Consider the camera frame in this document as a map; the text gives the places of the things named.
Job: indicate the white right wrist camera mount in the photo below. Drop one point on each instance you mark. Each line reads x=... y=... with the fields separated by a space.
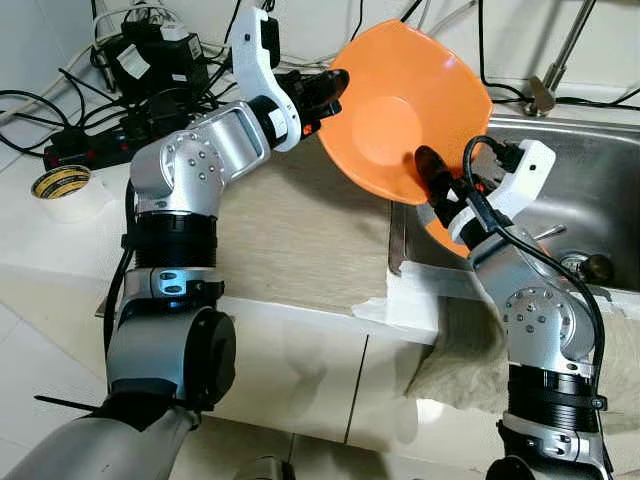
x=515 y=185

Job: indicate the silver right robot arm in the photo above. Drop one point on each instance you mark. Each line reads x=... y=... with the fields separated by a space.
x=540 y=340

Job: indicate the orange plastic plate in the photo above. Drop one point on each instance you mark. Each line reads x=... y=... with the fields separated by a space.
x=440 y=238

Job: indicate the steel sink faucet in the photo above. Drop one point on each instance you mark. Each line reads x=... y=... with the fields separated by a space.
x=545 y=95

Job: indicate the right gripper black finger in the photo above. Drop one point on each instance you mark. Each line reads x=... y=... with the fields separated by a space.
x=432 y=170

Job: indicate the steel sink drain strainer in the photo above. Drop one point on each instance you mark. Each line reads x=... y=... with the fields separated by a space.
x=575 y=265

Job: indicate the white tape roll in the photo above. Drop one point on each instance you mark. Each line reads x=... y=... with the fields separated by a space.
x=65 y=195

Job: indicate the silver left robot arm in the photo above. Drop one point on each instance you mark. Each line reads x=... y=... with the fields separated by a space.
x=170 y=300

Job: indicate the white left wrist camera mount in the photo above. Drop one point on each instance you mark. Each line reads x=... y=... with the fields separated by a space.
x=262 y=75

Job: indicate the black power strip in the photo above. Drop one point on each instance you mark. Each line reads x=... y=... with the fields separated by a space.
x=90 y=145

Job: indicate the stainless steel sink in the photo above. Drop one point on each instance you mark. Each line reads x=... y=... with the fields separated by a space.
x=590 y=190

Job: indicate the orange plastic bowl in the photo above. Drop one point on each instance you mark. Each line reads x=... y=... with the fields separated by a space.
x=400 y=110

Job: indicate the black charger device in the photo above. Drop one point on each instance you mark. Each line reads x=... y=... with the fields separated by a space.
x=155 y=65

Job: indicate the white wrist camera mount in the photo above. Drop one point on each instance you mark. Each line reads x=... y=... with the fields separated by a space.
x=515 y=185
x=262 y=75

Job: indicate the beige hanging towel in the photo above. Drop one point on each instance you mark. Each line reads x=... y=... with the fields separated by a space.
x=460 y=360

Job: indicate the cream kitchen cabinet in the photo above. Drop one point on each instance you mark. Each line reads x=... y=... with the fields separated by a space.
x=300 y=370

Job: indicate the beige counter mat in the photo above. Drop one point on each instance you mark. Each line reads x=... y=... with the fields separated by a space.
x=300 y=230

